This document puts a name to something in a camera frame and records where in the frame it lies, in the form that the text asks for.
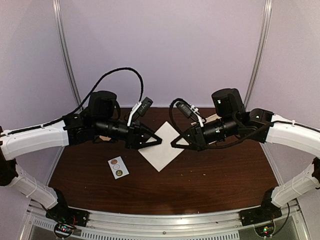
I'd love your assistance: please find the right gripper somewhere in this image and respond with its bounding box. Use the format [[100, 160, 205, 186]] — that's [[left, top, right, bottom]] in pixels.
[[170, 114, 239, 153]]

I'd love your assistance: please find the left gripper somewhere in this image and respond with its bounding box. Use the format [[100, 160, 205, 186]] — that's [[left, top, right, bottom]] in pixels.
[[94, 117, 162, 150]]

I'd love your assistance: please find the letter sheet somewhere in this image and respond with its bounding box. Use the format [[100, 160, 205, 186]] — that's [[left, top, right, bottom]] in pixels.
[[138, 121, 184, 172], [191, 114, 220, 127]]

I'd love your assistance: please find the brown paper envelope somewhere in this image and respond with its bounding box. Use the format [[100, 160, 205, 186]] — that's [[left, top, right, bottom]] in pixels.
[[92, 135, 118, 144]]

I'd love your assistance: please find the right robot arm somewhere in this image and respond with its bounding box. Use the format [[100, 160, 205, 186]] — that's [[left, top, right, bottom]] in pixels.
[[169, 88, 320, 221]]

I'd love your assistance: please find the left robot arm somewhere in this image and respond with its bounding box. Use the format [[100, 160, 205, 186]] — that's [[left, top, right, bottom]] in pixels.
[[0, 90, 162, 222]]

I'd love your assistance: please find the white sticker sheet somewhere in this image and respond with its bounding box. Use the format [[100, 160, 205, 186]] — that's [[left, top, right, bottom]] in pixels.
[[107, 156, 130, 180]]

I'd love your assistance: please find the right circuit board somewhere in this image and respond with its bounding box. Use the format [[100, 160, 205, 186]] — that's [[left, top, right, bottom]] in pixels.
[[254, 223, 275, 238]]

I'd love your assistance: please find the circuit board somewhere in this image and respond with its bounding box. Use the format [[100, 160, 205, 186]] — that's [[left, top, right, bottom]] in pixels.
[[254, 223, 275, 238], [53, 223, 75, 238]]

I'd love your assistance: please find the left circuit board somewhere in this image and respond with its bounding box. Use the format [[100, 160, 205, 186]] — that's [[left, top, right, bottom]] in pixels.
[[53, 223, 75, 238]]

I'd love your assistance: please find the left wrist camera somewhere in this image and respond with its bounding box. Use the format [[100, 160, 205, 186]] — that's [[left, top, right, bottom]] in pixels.
[[127, 97, 153, 127]]

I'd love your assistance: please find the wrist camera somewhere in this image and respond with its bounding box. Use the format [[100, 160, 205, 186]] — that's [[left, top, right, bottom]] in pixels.
[[176, 101, 207, 127], [127, 97, 153, 127]]

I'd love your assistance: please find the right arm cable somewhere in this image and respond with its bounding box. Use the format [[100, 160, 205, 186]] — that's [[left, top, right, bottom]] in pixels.
[[168, 98, 193, 141]]

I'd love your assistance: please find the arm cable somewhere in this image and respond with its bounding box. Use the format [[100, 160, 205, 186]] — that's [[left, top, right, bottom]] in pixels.
[[74, 66, 146, 113], [168, 98, 193, 141]]

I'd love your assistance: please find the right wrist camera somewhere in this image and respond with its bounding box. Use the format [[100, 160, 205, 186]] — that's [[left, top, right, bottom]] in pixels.
[[176, 101, 207, 127]]

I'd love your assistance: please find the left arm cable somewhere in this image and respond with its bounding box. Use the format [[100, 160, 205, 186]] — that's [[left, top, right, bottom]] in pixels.
[[74, 66, 146, 113]]

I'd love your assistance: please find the front aluminium rail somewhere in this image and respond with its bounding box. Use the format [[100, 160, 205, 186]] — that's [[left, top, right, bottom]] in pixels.
[[18, 201, 311, 240]]

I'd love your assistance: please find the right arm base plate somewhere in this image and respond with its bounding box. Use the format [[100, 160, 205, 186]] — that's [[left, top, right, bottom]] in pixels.
[[239, 206, 283, 227]]

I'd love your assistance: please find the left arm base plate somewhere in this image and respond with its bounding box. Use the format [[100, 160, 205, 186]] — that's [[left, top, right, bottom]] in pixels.
[[45, 208, 89, 227]]

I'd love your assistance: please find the left aluminium frame post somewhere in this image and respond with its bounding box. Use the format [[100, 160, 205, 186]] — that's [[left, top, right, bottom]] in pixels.
[[52, 0, 83, 111]]

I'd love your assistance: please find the aluminium frame post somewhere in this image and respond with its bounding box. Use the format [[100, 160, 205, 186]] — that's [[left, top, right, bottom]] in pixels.
[[244, 0, 273, 109], [52, 0, 83, 111]]

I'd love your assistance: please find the right aluminium frame post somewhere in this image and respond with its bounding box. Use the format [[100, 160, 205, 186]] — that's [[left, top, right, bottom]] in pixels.
[[244, 0, 273, 109]]

